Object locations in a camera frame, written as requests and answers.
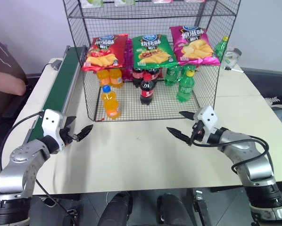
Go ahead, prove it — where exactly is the magenta potato chip bag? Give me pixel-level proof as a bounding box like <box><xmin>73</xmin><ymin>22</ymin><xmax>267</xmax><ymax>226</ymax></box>
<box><xmin>123</xmin><ymin>38</ymin><xmax>134</xmax><ymax>81</ymax></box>
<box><xmin>169</xmin><ymin>24</ymin><xmax>221</xmax><ymax>66</ymax></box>

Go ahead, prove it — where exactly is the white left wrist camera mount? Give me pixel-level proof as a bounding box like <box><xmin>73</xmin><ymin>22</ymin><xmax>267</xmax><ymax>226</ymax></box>
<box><xmin>41</xmin><ymin>109</ymin><xmax>66</xmax><ymax>152</ymax></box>

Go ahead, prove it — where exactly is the black and white sneaker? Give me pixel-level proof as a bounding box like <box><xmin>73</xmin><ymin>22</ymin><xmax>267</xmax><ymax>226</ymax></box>
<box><xmin>264</xmin><ymin>95</ymin><xmax>282</xmax><ymax>109</ymax></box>

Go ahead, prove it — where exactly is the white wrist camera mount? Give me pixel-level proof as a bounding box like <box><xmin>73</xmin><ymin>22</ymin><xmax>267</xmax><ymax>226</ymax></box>
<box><xmin>41</xmin><ymin>109</ymin><xmax>66</xmax><ymax>152</ymax></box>
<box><xmin>193</xmin><ymin>105</ymin><xmax>218</xmax><ymax>142</ymax></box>

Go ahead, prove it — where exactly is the pale green snack package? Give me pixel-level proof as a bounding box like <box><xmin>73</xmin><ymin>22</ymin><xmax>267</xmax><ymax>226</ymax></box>
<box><xmin>113</xmin><ymin>0</ymin><xmax>136</xmax><ymax>7</ymax></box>

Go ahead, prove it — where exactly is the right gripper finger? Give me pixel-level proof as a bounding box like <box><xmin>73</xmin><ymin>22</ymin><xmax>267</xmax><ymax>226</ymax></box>
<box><xmin>179</xmin><ymin>111</ymin><xmax>196</xmax><ymax>121</ymax></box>
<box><xmin>166</xmin><ymin>127</ymin><xmax>191</xmax><ymax>145</ymax></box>

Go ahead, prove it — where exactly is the red potato chip bag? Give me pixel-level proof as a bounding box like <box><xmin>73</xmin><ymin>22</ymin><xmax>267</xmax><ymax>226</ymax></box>
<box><xmin>81</xmin><ymin>33</ymin><xmax>129</xmax><ymax>73</ymax></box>

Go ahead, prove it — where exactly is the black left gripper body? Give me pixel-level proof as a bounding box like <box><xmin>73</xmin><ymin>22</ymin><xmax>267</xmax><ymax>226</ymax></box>
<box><xmin>60</xmin><ymin>126</ymin><xmax>80</xmax><ymax>145</ymax></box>

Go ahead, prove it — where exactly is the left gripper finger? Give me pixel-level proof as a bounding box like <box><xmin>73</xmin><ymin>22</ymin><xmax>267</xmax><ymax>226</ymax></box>
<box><xmin>65</xmin><ymin>116</ymin><xmax>77</xmax><ymax>130</ymax></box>
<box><xmin>75</xmin><ymin>124</ymin><xmax>94</xmax><ymax>142</ymax></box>

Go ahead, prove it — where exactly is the green conveyor belt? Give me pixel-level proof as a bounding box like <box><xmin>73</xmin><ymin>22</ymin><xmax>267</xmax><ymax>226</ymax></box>
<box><xmin>21</xmin><ymin>45</ymin><xmax>88</xmax><ymax>148</ymax></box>

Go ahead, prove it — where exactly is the small grey electronic box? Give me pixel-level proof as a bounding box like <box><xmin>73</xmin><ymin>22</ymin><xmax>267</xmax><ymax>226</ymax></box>
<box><xmin>49</xmin><ymin>59</ymin><xmax>63</xmax><ymax>71</ymax></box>

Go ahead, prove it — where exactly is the person's brown shirt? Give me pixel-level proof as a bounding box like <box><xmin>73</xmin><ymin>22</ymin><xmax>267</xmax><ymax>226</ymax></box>
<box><xmin>0</xmin><ymin>36</ymin><xmax>30</xmax><ymax>132</ymax></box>

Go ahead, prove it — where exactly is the orange soda bottle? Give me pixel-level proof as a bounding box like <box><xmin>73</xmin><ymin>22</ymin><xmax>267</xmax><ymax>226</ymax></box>
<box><xmin>109</xmin><ymin>68</ymin><xmax>124</xmax><ymax>89</ymax></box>
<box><xmin>96</xmin><ymin>68</ymin><xmax>112</xmax><ymax>88</ymax></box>
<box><xmin>100</xmin><ymin>85</ymin><xmax>122</xmax><ymax>121</ymax></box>

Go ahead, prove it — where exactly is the cola bottle red label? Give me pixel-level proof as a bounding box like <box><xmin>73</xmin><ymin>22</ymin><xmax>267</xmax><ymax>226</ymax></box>
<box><xmin>132</xmin><ymin>67</ymin><xmax>147</xmax><ymax>89</ymax></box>
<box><xmin>147</xmin><ymin>66</ymin><xmax>161</xmax><ymax>82</ymax></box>
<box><xmin>139</xmin><ymin>73</ymin><xmax>158</xmax><ymax>105</ymax></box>

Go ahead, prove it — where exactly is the black wire mesh rack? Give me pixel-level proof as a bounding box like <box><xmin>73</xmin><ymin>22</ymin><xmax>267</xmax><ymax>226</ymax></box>
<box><xmin>62</xmin><ymin>0</ymin><xmax>241</xmax><ymax>122</ymax></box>

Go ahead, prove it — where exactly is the white crumpled plastic object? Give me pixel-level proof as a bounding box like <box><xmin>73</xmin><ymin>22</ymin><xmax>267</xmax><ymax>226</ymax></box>
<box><xmin>224</xmin><ymin>46</ymin><xmax>242</xmax><ymax>70</ymax></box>

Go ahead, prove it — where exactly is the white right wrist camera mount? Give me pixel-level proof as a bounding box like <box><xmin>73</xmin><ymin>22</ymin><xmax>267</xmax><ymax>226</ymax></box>
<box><xmin>193</xmin><ymin>105</ymin><xmax>218</xmax><ymax>142</ymax></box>

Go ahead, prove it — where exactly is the green potato chip bag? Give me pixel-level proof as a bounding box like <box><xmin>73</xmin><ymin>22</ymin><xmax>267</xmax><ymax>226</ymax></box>
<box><xmin>131</xmin><ymin>33</ymin><xmax>179</xmax><ymax>70</ymax></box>

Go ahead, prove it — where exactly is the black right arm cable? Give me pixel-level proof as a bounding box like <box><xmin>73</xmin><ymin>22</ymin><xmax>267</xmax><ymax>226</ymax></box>
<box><xmin>191</xmin><ymin>137</ymin><xmax>273</xmax><ymax>176</ymax></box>

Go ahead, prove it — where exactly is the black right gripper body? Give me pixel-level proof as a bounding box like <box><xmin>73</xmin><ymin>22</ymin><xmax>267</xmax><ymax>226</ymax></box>
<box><xmin>187</xmin><ymin>120</ymin><xmax>205</xmax><ymax>146</ymax></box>

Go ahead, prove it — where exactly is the dark rounded shape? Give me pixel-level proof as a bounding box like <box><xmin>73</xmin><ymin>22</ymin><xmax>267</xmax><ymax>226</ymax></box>
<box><xmin>99</xmin><ymin>191</ymin><xmax>133</xmax><ymax>226</ymax></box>
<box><xmin>157</xmin><ymin>193</ymin><xmax>194</xmax><ymax>226</ymax></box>

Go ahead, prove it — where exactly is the green soda bottle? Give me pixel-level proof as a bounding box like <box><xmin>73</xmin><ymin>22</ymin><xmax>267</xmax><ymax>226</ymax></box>
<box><xmin>213</xmin><ymin>35</ymin><xmax>230</xmax><ymax>60</ymax></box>
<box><xmin>164</xmin><ymin>65</ymin><xmax>182</xmax><ymax>86</ymax></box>
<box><xmin>176</xmin><ymin>66</ymin><xmax>198</xmax><ymax>103</ymax></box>

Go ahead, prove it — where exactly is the black table clamp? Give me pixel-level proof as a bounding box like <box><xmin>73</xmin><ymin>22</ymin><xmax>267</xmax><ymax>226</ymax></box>
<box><xmin>192</xmin><ymin>189</ymin><xmax>209</xmax><ymax>226</ymax></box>

